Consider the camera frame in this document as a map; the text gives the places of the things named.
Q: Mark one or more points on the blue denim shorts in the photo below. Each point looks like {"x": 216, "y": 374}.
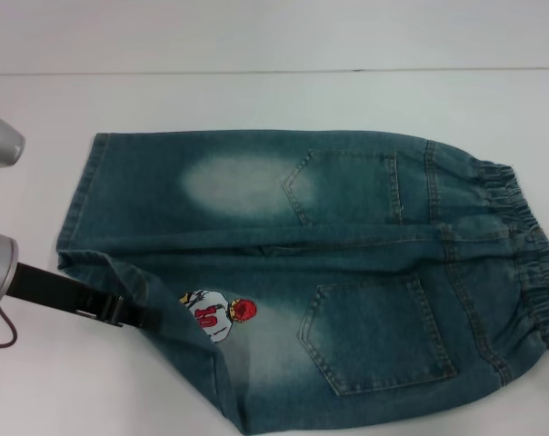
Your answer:
{"x": 347, "y": 236}

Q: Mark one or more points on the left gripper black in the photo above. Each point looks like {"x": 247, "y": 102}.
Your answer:
{"x": 56, "y": 290}

